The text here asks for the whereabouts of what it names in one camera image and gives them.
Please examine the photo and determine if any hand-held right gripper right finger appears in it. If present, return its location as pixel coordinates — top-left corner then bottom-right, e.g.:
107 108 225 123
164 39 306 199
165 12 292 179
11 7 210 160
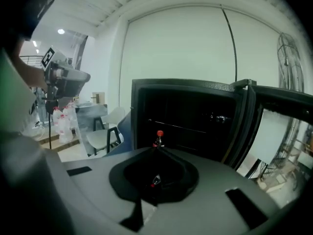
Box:
157 146 200 207

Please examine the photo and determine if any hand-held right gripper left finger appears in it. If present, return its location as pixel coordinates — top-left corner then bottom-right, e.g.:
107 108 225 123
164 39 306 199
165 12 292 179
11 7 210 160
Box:
109 146 160 233

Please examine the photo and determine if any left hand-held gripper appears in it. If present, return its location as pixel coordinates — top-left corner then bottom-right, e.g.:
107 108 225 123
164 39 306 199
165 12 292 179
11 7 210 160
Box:
41 47 91 100

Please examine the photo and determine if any cola bottle with red cap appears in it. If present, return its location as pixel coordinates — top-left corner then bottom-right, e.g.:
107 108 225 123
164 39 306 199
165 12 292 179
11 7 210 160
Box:
149 130 166 189

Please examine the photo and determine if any person's left forearm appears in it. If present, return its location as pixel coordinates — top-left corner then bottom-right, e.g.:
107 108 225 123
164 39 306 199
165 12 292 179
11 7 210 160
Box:
12 56 48 92

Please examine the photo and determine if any small cardboard box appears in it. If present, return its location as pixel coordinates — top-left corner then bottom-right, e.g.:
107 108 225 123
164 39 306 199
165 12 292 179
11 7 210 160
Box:
92 91 106 105

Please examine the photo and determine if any glass-top table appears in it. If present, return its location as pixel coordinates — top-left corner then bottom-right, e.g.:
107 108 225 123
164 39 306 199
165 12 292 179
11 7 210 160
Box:
74 103 108 132

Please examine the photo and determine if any grey shell chair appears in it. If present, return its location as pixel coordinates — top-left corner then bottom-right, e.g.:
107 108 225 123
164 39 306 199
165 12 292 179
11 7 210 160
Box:
86 106 125 156

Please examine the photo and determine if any blue chair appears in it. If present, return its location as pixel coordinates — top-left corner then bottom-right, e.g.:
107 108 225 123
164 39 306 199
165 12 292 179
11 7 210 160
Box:
105 111 133 156

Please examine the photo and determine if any pack of clear water bottles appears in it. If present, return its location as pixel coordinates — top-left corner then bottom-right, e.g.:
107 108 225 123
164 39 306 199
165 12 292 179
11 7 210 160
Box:
52 101 79 144

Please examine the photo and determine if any stack of wooden planks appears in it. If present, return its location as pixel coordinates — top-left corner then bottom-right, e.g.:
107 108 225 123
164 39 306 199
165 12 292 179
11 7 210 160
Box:
39 133 81 154

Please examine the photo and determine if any person's black shirt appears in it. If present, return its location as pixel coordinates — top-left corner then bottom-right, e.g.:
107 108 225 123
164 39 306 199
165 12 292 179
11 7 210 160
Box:
0 0 59 56

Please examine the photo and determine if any black floor fan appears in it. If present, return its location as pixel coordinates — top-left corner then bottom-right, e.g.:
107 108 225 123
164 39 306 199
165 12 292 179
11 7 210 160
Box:
259 32 306 181

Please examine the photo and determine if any black wall cable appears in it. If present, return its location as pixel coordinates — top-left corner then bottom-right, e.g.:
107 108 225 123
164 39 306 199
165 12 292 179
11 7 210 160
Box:
221 5 239 82

